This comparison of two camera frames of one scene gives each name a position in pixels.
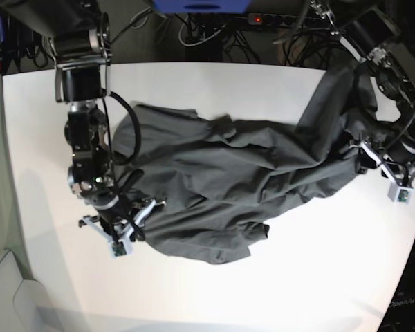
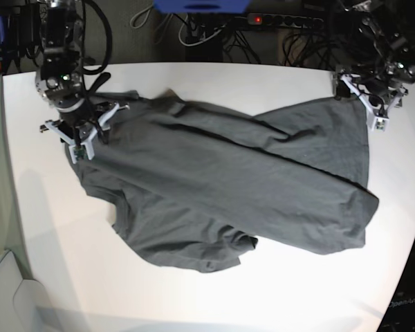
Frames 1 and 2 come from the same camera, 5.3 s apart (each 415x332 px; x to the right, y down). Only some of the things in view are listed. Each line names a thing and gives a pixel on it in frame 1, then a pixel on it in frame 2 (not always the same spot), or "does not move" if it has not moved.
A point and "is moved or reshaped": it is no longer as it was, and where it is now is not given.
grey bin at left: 15,304 does not move
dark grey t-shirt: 202,185 is moved or reshaped
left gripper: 108,216 → 85,113
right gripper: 398,152 → 381,87
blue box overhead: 202,6 does not move
